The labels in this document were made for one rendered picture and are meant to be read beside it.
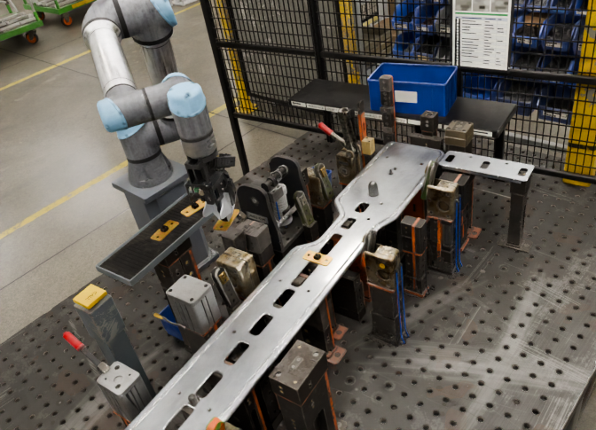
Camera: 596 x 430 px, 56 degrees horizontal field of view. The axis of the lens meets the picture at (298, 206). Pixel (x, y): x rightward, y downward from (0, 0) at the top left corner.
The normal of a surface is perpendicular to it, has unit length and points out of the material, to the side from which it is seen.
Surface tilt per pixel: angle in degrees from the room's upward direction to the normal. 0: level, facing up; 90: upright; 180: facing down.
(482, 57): 90
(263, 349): 0
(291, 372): 0
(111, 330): 90
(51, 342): 0
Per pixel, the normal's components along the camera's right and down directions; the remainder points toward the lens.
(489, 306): -0.15, -0.80
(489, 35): -0.55, 0.55
